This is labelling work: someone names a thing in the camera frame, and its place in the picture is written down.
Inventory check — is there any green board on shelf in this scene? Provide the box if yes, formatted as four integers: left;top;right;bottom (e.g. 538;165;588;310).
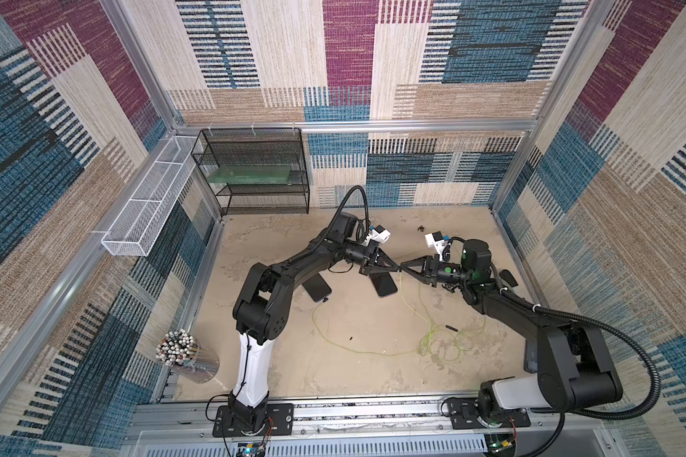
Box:
207;166;292;185

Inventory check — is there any blue smartphone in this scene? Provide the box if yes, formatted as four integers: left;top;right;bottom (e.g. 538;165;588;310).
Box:
302;273;332;303

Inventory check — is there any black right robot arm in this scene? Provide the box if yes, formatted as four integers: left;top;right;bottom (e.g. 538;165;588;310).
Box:
400;239;661;424

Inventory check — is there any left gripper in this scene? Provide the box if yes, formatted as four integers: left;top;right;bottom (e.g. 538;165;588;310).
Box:
345;244;401;279

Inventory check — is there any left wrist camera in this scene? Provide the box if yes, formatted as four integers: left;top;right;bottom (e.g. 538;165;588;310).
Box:
364;225;391;246

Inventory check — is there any grey blue box device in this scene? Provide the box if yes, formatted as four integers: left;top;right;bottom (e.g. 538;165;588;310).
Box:
523;341;537;374

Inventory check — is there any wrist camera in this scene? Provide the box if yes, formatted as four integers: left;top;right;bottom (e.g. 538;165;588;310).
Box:
364;225;391;246
425;232;452;263

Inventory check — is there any clear cup of coloured sticks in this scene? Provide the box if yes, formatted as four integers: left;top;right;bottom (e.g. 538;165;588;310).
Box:
155;329;219;384

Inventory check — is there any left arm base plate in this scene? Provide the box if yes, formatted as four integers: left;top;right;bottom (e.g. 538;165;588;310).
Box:
212;403;295;438

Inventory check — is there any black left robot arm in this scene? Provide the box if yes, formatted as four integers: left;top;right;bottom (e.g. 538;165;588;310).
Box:
228;185;398;430

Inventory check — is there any purple smartphone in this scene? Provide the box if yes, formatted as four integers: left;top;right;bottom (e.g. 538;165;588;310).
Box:
370;272;398;298

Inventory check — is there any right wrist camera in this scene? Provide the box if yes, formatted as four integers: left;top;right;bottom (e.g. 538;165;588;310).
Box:
425;232;452;263

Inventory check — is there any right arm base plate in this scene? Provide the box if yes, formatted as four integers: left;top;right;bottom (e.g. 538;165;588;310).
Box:
439;397;532;430

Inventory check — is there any white wire mesh basket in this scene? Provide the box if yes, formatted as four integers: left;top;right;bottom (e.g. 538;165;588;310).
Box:
101;136;196;257

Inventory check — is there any black wire mesh shelf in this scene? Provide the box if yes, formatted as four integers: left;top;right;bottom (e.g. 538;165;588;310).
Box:
192;128;311;215

